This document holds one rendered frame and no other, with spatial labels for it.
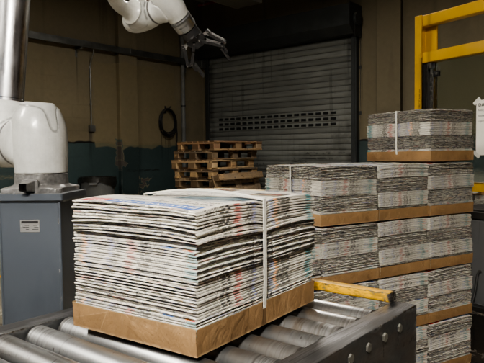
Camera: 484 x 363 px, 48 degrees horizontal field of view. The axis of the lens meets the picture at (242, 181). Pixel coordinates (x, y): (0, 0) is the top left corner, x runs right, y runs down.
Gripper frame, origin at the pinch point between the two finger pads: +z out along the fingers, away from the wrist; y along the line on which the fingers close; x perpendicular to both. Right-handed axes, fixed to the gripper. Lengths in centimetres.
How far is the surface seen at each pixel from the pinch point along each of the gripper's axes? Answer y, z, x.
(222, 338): 16, -34, -162
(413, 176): 51, 67, -45
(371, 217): 30, 60, -62
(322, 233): 13, 46, -73
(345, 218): 22, 50, -67
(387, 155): 45, 73, -19
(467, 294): 47, 129, -65
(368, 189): 34, 52, -55
